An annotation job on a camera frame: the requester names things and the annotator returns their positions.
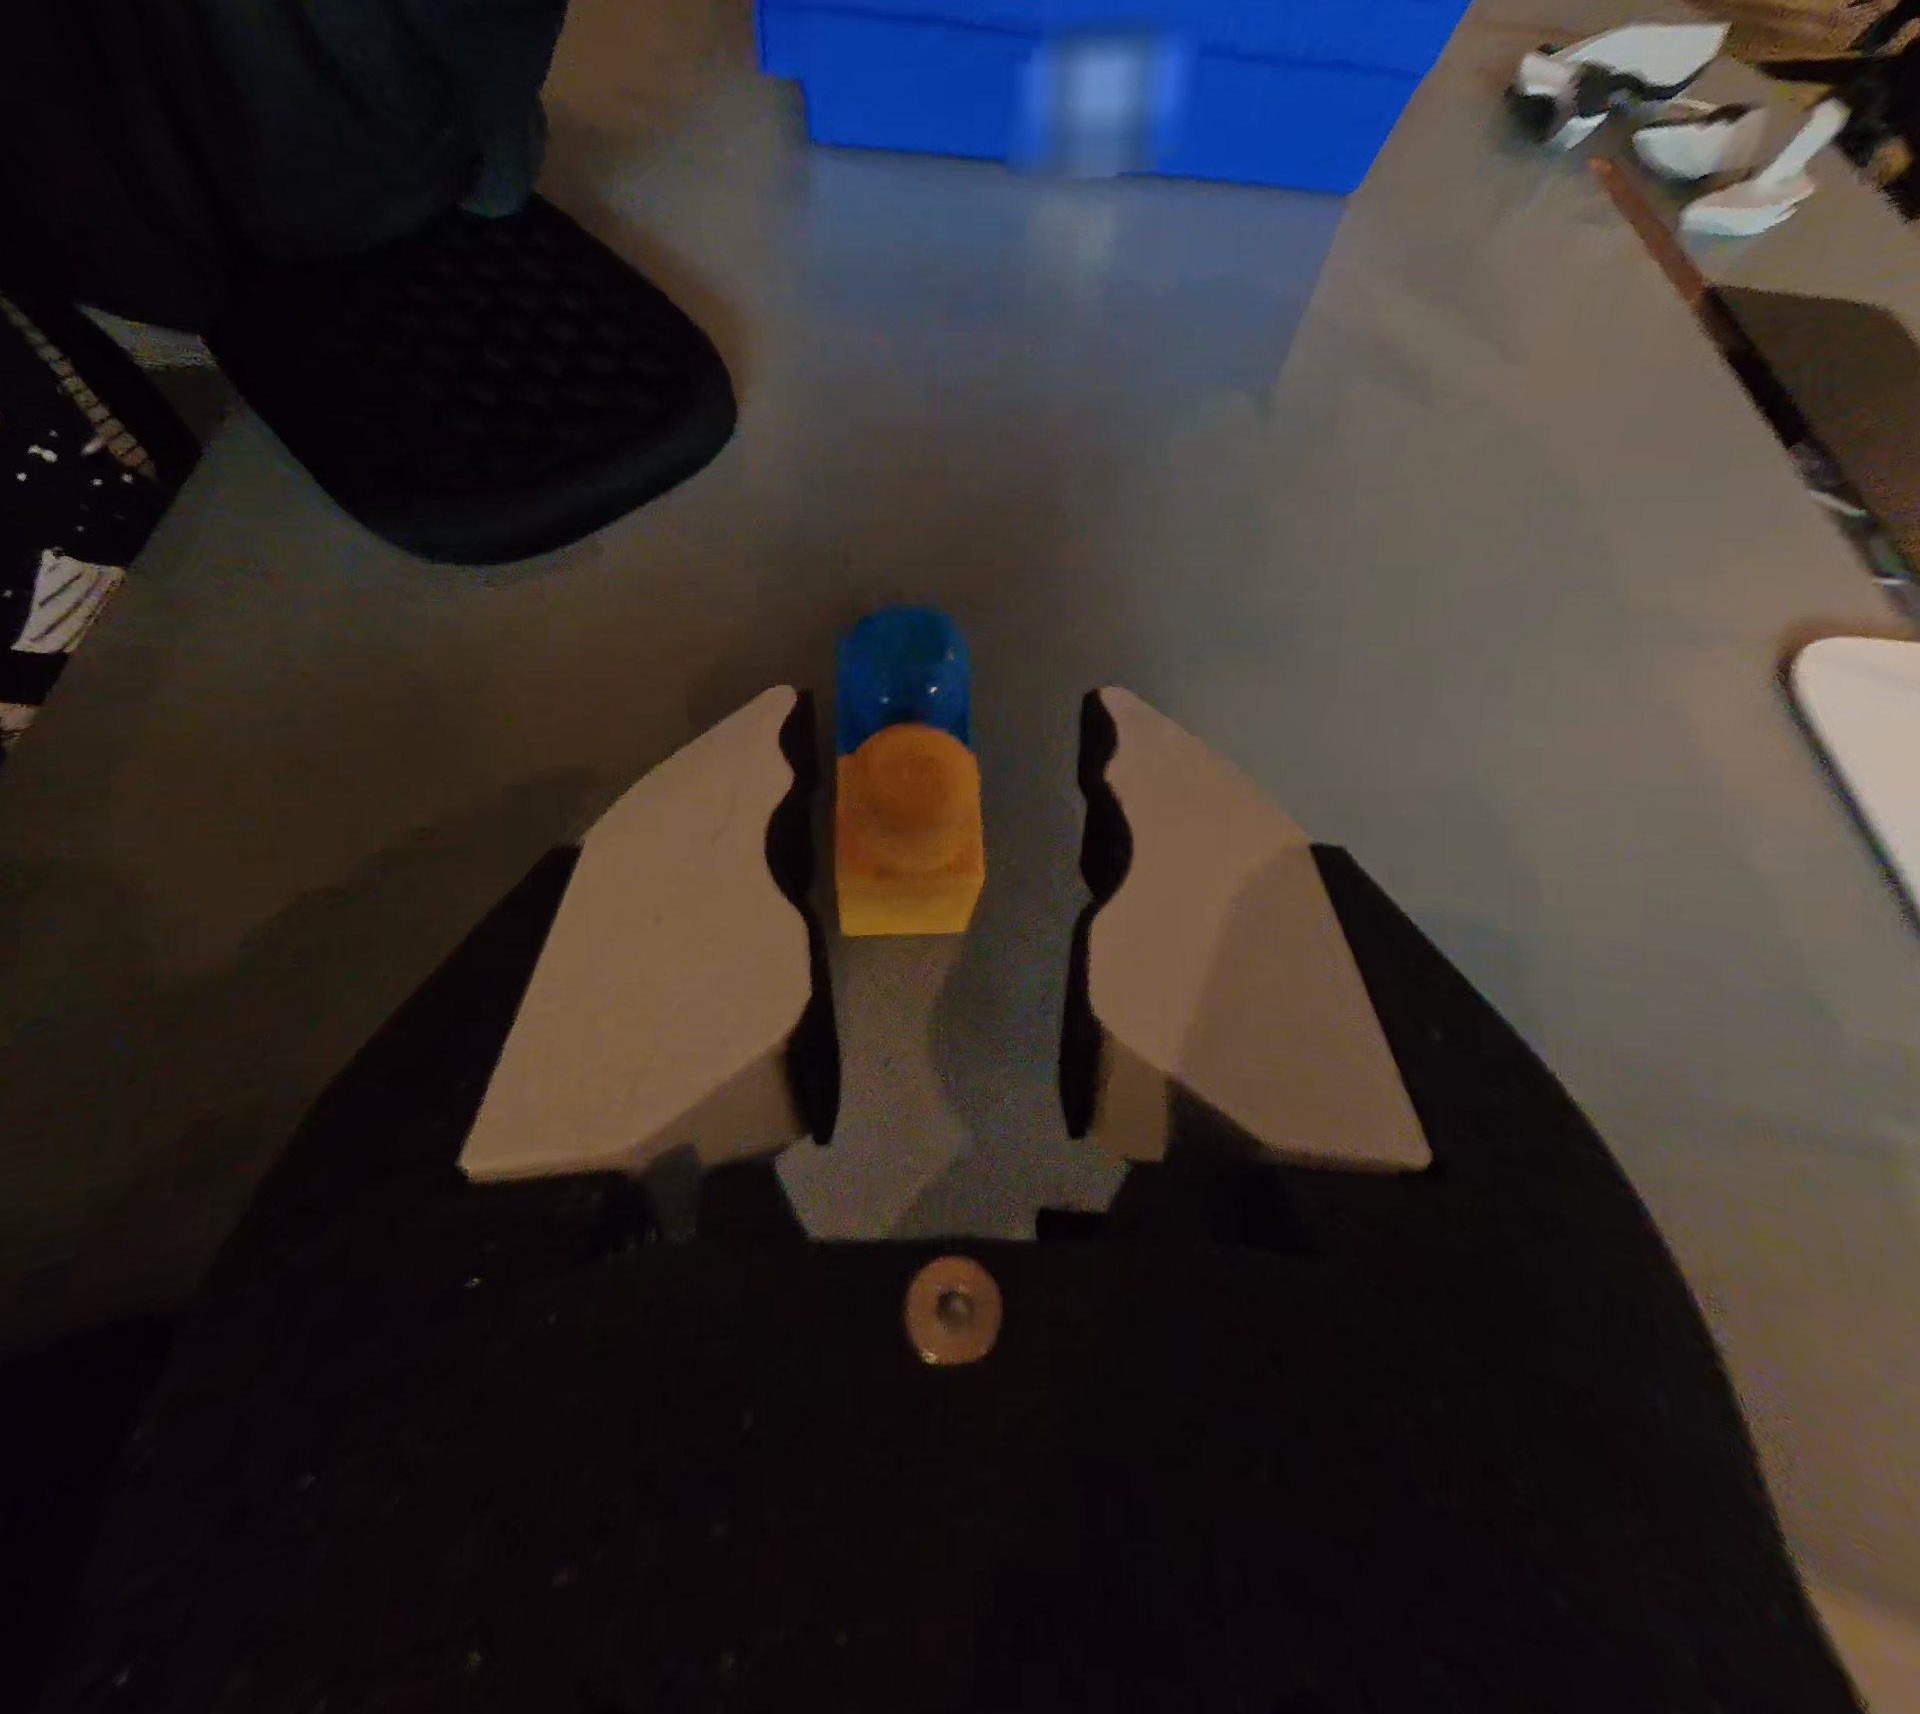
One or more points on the person's printed top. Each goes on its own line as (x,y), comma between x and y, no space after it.
(61,515)

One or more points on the orange mega block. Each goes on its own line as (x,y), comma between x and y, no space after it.
(911,830)

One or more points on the black perforated rubber pad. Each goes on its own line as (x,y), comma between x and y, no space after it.
(481,395)

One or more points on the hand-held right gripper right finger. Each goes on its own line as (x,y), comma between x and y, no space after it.
(1247,995)

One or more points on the blue mega block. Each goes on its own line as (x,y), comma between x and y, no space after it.
(900,671)

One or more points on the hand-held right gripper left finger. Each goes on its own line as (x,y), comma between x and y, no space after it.
(630,995)

